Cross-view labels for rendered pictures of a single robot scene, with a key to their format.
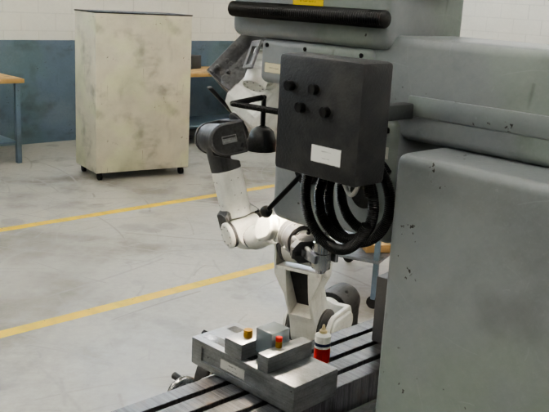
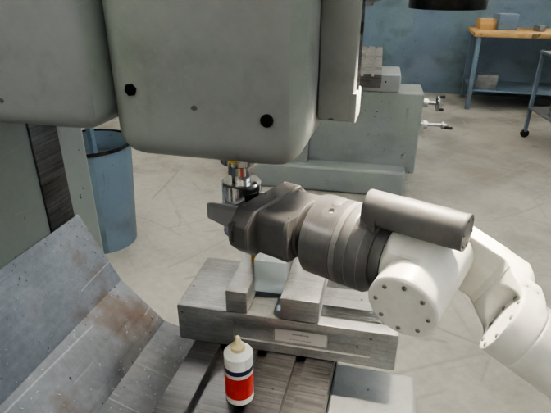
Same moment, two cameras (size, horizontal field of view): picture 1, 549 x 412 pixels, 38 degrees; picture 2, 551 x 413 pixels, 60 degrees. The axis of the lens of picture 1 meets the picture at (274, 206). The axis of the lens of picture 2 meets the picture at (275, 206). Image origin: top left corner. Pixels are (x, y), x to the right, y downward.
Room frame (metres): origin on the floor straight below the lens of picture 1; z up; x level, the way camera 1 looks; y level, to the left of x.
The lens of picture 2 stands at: (2.34, -0.36, 1.48)
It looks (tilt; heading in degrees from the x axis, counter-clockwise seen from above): 26 degrees down; 149
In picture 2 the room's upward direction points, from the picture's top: straight up
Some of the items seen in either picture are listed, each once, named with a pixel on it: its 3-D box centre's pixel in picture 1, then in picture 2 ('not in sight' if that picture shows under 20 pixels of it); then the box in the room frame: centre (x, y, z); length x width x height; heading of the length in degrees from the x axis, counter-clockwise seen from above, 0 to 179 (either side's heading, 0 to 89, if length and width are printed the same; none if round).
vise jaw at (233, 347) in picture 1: (255, 340); (307, 283); (1.80, 0.03, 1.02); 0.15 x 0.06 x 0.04; 136
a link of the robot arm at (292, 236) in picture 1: (305, 244); (305, 230); (1.95, -0.09, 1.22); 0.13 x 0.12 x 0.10; 112
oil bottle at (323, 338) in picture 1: (322, 344); (239, 366); (1.88, -0.14, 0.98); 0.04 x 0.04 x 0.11
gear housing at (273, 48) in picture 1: (348, 65); not in sight; (1.84, -0.15, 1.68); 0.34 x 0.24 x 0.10; 44
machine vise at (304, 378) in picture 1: (262, 357); (291, 298); (1.79, 0.01, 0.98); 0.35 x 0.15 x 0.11; 46
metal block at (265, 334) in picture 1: (272, 339); (274, 267); (1.77, -0.01, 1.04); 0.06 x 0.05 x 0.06; 136
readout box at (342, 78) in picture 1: (328, 117); not in sight; (1.42, -0.09, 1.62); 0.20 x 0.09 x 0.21; 44
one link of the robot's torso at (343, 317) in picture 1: (317, 320); not in sight; (2.77, -0.18, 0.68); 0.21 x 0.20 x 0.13; 152
